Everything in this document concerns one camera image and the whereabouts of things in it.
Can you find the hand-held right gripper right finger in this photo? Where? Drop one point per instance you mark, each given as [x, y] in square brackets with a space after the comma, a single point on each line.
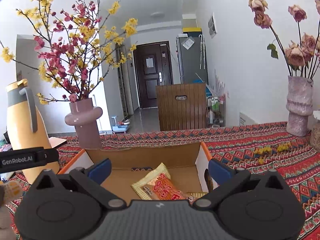
[220, 171]

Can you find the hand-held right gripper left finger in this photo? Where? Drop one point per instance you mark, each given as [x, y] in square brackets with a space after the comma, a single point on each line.
[101, 170]

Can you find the small yellow brown snack packet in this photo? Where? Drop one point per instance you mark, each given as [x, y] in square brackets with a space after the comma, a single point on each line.
[197, 194]

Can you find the orange red cardboard box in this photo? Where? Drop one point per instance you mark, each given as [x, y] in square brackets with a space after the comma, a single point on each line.
[155, 155]

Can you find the yellow orange snack packet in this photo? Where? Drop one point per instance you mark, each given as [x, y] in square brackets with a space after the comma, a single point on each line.
[162, 183]

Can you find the yellow grey thermos jug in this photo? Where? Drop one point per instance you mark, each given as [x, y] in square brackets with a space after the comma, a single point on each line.
[23, 130]

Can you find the patterned red tablecloth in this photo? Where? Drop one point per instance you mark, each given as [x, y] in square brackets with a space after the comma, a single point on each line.
[262, 152]

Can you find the fallen yellow blossoms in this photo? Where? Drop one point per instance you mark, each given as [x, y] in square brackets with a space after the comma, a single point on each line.
[265, 150]

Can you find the metal storage trolley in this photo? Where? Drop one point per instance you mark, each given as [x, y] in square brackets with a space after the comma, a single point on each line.
[215, 112]

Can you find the pale dried grass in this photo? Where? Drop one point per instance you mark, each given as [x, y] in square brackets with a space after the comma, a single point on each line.
[218, 85]

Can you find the metal folding rack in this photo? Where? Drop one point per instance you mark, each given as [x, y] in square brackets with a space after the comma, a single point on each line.
[122, 85]

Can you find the blue bag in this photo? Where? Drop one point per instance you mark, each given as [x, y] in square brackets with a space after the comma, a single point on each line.
[200, 81]

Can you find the textured pink vase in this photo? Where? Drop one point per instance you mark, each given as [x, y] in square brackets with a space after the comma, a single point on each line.
[298, 105]

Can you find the dark brown door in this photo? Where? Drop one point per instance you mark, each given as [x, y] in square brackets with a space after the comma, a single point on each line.
[152, 80]

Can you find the grey refrigerator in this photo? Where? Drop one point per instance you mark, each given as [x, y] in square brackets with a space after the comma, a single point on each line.
[191, 62]

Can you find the white paper notice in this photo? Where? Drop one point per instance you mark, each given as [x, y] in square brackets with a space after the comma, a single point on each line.
[188, 43]
[149, 62]

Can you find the white umbrella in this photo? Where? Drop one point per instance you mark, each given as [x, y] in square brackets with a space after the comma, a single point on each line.
[202, 52]

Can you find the red yellow blossom branches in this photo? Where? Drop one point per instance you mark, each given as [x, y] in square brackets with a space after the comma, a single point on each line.
[75, 45]

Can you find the dried rose bouquet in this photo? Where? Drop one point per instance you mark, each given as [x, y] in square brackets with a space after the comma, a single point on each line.
[297, 52]

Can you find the yellow beige box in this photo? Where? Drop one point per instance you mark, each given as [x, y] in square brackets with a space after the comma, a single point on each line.
[191, 26]

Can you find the round ceiling lamp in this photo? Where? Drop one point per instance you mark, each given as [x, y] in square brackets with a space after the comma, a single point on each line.
[157, 14]

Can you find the white wall heater panel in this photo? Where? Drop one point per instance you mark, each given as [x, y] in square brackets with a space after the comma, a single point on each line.
[246, 119]

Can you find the white wall fuse box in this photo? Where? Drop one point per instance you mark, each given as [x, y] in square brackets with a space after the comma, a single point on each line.
[212, 25]

